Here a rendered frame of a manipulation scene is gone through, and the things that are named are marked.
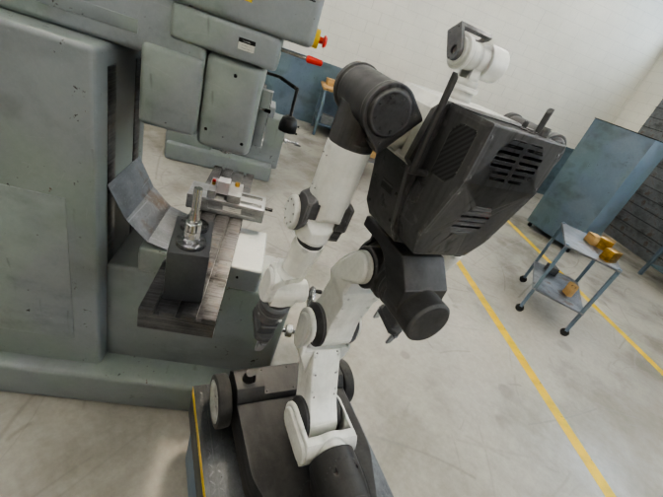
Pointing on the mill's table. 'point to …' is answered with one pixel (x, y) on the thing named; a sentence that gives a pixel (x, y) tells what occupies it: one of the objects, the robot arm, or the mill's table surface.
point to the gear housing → (225, 36)
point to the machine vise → (250, 207)
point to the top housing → (269, 16)
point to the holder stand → (186, 263)
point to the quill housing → (230, 104)
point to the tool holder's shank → (195, 205)
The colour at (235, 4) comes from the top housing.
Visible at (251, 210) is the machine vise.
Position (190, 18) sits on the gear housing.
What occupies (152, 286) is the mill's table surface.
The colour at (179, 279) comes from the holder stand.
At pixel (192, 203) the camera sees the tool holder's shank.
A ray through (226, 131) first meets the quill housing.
